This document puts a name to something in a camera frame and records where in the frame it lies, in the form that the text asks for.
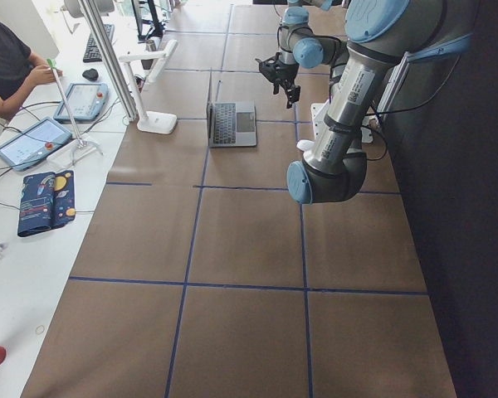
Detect grey laptop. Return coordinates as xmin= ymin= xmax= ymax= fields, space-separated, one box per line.
xmin=206 ymin=68 xmax=259 ymax=149

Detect black desk mouse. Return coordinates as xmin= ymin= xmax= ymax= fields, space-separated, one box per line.
xmin=82 ymin=68 xmax=99 ymax=82

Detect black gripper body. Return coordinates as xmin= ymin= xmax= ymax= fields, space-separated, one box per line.
xmin=256 ymin=52 xmax=300 ymax=96

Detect aluminium frame post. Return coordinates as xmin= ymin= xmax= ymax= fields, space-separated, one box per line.
xmin=78 ymin=0 xmax=138 ymax=123

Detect seated person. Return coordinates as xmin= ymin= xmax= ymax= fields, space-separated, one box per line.
xmin=0 ymin=22 xmax=56 ymax=121

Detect black keyboard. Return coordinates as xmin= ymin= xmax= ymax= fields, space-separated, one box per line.
xmin=82 ymin=23 xmax=116 ymax=64

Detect white computer mouse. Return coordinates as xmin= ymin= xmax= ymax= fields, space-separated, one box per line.
xmin=296 ymin=139 xmax=315 ymax=152

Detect white desk lamp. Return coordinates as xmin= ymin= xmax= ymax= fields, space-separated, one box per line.
xmin=118 ymin=39 xmax=178 ymax=134

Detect far teach pendant tablet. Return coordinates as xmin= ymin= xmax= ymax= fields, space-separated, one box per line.
xmin=66 ymin=83 xmax=109 ymax=123

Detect teach pendant tablet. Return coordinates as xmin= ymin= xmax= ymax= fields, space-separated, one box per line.
xmin=66 ymin=83 xmax=109 ymax=123
xmin=0 ymin=117 xmax=72 ymax=172

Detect navy space pattern pouch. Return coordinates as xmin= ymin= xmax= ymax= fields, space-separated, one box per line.
xmin=17 ymin=170 xmax=76 ymax=237

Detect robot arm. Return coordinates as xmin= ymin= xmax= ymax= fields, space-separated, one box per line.
xmin=259 ymin=1 xmax=478 ymax=204

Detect near teach pendant tablet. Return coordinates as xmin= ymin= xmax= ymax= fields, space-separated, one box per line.
xmin=0 ymin=117 xmax=72 ymax=172

